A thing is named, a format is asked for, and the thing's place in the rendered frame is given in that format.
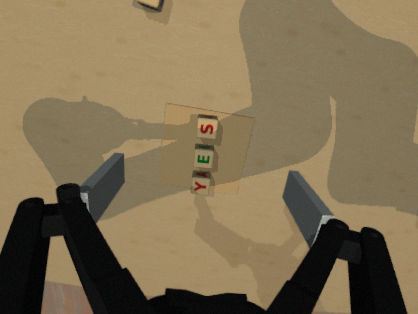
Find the tan square mat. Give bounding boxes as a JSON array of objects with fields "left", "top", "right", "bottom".
[{"left": 158, "top": 103, "right": 255, "bottom": 195}]

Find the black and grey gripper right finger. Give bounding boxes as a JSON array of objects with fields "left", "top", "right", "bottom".
[{"left": 264, "top": 170, "right": 407, "bottom": 314}]

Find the beige letter block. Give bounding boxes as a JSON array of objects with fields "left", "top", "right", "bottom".
[
  {"left": 136, "top": 0, "right": 164, "bottom": 12},
  {"left": 193, "top": 143, "right": 214, "bottom": 169},
  {"left": 196, "top": 114, "right": 218, "bottom": 139},
  {"left": 191, "top": 170, "right": 211, "bottom": 195}
]

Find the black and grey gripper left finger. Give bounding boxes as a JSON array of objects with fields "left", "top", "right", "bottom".
[{"left": 0, "top": 153, "right": 157, "bottom": 314}]

